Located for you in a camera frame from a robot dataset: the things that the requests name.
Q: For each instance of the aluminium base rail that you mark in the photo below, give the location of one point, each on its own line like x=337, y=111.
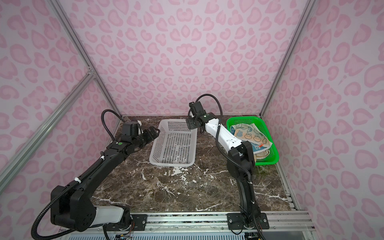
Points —
x=286, y=225

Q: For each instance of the brown pattern towel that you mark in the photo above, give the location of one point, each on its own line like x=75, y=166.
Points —
x=261, y=155

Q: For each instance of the aluminium frame corner post left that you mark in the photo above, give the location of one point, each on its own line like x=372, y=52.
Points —
x=64, y=20

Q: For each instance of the aluminium diagonal frame bar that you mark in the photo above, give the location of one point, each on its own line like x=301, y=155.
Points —
x=19, y=160

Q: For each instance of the green plastic basket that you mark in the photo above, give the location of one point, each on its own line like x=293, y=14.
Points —
x=273, y=157

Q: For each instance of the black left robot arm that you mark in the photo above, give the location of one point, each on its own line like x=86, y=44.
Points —
x=73, y=208

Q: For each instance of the blue bunny pattern towel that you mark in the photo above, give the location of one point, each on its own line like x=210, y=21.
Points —
x=252, y=134

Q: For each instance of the aluminium frame corner post right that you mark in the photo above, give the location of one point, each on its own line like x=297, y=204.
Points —
x=308, y=11

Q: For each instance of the aluminium frame corner post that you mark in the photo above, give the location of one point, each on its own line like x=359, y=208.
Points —
x=308, y=11
x=64, y=20

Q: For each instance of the white plastic basket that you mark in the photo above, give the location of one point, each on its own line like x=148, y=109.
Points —
x=175, y=146

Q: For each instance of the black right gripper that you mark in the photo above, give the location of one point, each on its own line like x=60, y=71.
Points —
x=190, y=124

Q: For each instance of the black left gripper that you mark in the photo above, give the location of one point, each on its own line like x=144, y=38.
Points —
x=155, y=134

